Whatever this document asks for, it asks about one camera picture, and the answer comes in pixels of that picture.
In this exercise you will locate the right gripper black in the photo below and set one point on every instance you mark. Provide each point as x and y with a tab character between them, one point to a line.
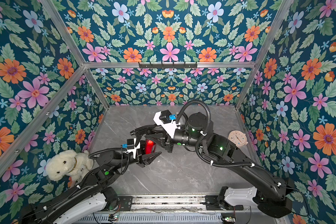
166	138

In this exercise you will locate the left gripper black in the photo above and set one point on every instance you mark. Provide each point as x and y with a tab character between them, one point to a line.
141	157

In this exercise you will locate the small red object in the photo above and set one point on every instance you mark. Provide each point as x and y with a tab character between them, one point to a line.
150	147

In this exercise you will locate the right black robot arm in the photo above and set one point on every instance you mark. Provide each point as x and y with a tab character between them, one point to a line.
193	126

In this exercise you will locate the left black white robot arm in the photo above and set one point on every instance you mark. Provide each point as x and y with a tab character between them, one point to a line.
94	193

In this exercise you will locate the cream plush teddy bear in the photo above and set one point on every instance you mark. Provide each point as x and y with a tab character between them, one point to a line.
69	163

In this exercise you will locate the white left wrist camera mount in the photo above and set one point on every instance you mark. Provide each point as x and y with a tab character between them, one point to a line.
131	147

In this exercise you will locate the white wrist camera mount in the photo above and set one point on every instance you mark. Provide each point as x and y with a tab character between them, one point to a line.
167	121
131	147

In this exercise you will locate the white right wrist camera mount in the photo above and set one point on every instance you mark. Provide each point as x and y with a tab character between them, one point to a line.
167	121

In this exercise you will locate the metal base rail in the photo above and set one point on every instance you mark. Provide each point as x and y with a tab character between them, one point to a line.
188	209

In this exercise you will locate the cream round wall clock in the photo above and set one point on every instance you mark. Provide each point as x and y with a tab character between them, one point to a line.
238	138

